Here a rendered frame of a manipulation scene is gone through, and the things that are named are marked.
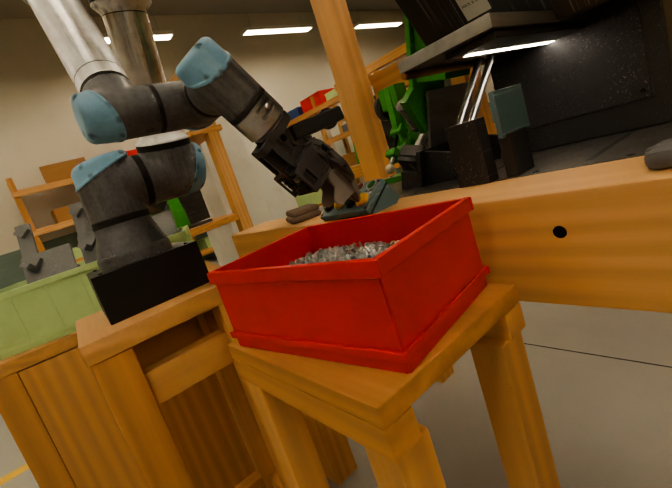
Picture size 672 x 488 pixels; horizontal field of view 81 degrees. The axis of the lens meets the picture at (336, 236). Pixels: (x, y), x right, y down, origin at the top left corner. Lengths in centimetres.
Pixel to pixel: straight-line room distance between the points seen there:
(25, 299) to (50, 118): 672
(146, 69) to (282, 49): 915
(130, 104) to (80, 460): 107
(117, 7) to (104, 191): 36
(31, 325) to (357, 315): 111
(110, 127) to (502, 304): 58
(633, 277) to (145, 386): 78
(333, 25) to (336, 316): 130
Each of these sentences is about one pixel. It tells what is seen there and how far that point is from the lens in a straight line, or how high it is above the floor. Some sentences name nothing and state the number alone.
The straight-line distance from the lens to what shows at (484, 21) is 61.
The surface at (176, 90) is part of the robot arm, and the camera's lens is 70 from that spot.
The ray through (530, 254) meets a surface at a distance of 57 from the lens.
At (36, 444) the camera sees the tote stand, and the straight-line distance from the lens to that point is 145.
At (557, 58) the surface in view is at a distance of 94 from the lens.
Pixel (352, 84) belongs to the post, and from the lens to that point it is 155.
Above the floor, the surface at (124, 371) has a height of 77.
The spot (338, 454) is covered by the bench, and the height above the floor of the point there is 10.
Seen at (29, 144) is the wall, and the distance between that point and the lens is 786.
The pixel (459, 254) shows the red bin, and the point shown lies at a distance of 50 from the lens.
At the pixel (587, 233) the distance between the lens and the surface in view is 54.
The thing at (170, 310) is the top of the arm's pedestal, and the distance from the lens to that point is 84.
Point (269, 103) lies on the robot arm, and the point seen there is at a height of 113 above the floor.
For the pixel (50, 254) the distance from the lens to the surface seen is 166.
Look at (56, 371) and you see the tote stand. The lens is 138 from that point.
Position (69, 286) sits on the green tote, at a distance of 135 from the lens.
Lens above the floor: 101
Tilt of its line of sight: 10 degrees down
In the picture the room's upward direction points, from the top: 18 degrees counter-clockwise
